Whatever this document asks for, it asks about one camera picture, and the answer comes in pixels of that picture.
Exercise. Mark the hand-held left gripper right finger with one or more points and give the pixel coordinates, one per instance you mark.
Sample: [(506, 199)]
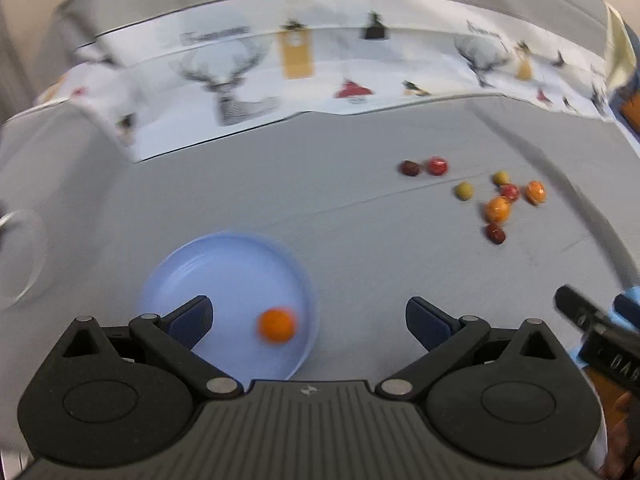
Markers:
[(425, 322)]

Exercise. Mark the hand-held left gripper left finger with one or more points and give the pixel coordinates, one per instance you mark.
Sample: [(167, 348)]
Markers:
[(192, 322)]

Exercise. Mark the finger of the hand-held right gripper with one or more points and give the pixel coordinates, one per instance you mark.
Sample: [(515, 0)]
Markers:
[(575, 306), (629, 307)]

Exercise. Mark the light blue plate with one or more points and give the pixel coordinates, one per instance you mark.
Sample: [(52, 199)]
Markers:
[(235, 280)]

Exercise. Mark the orange tangerine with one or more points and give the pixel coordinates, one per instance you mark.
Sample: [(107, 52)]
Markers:
[(534, 192), (497, 209), (276, 325)]

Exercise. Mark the dark red jujube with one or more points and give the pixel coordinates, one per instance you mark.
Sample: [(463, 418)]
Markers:
[(495, 233), (410, 167)]

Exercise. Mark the red fruit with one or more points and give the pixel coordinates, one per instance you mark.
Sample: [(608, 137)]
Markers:
[(437, 165), (511, 193)]

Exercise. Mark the small green fruit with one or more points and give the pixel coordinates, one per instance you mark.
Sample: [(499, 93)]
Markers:
[(464, 190), (500, 178)]

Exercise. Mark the grey deer print quilt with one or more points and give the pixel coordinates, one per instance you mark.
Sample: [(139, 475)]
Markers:
[(350, 55)]

